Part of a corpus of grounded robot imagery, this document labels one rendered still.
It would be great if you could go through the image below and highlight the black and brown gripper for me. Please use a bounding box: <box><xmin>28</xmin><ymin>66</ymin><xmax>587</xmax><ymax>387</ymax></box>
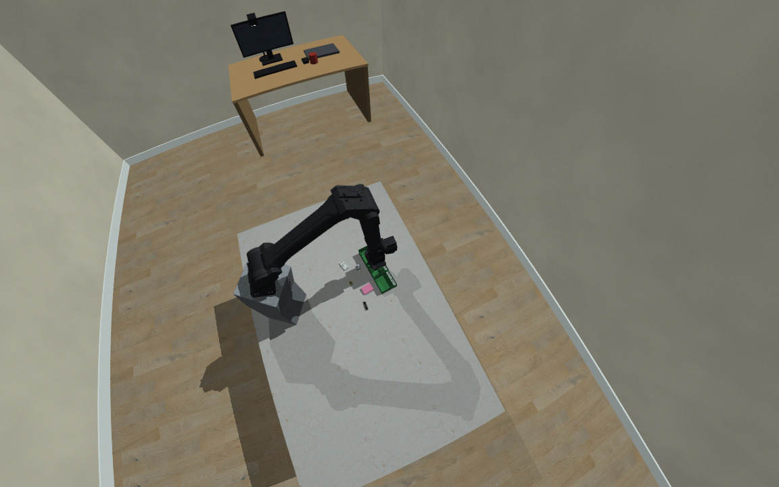
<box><xmin>364</xmin><ymin>251</ymin><xmax>386</xmax><ymax>271</ymax></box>

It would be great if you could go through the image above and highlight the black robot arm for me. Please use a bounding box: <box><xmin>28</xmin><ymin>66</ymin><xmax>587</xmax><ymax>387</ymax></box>
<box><xmin>247</xmin><ymin>184</ymin><xmax>397</xmax><ymax>298</ymax></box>

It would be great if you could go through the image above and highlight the green rack of bins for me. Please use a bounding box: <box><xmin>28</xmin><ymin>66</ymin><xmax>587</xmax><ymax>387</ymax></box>
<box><xmin>358</xmin><ymin>246</ymin><xmax>397</xmax><ymax>294</ymax></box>

